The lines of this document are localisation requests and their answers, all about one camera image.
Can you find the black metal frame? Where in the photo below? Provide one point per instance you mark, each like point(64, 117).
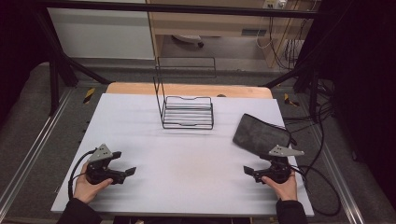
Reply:
point(186, 8)

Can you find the office chair base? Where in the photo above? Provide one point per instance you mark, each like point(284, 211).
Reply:
point(188, 38)

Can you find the white table board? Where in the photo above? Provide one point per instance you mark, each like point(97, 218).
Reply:
point(180, 168)

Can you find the white power strip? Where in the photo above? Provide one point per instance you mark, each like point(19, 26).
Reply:
point(275, 3)

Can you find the person's left hand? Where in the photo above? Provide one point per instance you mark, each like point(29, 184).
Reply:
point(85, 191)

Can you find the yellow black floor tape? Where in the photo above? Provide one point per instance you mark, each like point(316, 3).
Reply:
point(290, 100)
point(89, 95)

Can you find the white cabinet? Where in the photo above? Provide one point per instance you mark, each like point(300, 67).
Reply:
point(99, 34)

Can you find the dark grey cloth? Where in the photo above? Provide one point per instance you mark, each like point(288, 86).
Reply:
point(260, 135)

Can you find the light wooden desk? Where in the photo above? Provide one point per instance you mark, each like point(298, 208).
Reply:
point(202, 25)

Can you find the aluminium floor rail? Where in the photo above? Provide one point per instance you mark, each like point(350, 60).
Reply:
point(337, 174)
point(34, 149)

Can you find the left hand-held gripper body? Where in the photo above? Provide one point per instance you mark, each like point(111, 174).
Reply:
point(99, 174)

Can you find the person's right hand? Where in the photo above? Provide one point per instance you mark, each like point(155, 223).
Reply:
point(285, 189)

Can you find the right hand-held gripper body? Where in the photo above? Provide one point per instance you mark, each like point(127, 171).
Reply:
point(278, 172)

